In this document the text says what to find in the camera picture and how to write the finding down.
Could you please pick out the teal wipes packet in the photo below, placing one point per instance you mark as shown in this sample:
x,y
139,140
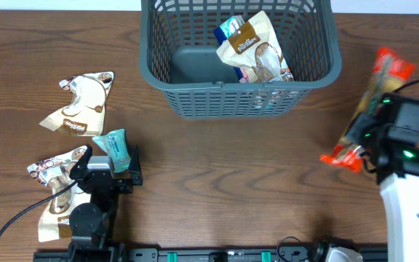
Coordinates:
x,y
115,145

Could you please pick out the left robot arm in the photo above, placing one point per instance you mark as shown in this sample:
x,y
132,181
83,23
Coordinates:
x,y
92,222

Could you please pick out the grey plastic basket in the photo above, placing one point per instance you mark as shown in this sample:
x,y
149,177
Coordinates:
x,y
178,55

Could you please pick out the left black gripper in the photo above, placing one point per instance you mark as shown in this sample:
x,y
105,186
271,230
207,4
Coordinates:
x,y
124,188

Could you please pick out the orange spaghetti packet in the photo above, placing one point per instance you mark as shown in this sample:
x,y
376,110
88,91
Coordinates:
x,y
389,73

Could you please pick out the beige snack pouch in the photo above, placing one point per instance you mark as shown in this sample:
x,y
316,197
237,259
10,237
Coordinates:
x,y
253,48
84,116
54,173

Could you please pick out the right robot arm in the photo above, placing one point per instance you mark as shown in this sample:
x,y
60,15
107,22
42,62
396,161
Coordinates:
x,y
401,201

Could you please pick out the blue tissue multipack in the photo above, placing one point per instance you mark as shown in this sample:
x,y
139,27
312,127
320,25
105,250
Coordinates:
x,y
224,31

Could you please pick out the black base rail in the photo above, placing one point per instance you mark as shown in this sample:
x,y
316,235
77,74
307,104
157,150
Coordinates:
x,y
284,252

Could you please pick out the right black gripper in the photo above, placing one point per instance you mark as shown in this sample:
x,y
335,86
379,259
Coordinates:
x,y
357,129

